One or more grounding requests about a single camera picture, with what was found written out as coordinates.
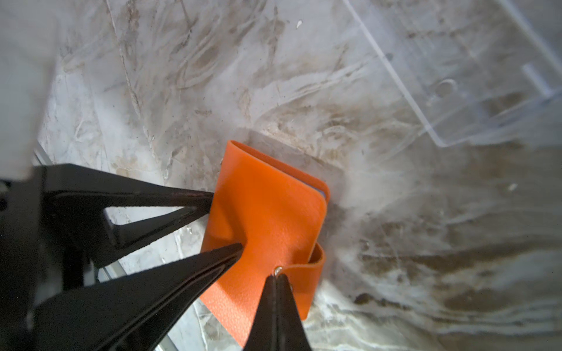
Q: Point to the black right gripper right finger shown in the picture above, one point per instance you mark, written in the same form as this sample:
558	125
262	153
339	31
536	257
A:
290	331

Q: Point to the clear acrylic card display stand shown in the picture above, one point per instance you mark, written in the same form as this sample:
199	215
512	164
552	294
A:
470	70

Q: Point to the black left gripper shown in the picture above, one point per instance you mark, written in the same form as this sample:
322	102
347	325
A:
45	223

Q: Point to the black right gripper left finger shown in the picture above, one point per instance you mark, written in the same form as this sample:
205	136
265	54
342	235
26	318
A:
263	333

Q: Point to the orange card holder wallet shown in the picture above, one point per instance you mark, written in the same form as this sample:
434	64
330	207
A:
276	212

